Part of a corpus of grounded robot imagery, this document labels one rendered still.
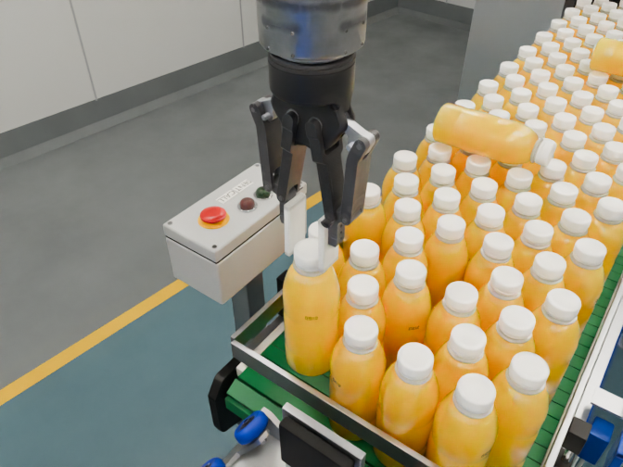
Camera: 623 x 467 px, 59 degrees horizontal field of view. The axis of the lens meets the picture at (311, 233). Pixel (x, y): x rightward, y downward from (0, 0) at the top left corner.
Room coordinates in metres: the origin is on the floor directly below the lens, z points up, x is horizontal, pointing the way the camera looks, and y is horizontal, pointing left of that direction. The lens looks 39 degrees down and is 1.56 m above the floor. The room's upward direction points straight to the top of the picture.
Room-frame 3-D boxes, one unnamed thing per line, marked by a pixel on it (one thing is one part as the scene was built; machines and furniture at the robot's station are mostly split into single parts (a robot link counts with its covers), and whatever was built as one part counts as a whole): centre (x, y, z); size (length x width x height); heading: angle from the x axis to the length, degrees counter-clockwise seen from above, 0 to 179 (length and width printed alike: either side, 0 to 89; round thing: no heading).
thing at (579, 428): (0.36, -0.32, 0.94); 0.03 x 0.02 x 0.08; 144
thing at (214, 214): (0.60, 0.14, 1.11); 0.04 x 0.04 x 0.01
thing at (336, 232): (0.44, -0.03, 1.22); 0.03 x 0.01 x 0.05; 54
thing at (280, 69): (0.46, 0.00, 1.35); 0.08 x 0.07 x 0.09; 54
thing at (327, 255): (0.45, -0.02, 1.19); 0.03 x 0.01 x 0.07; 144
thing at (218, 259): (0.64, 0.11, 1.05); 0.20 x 0.10 x 0.10; 144
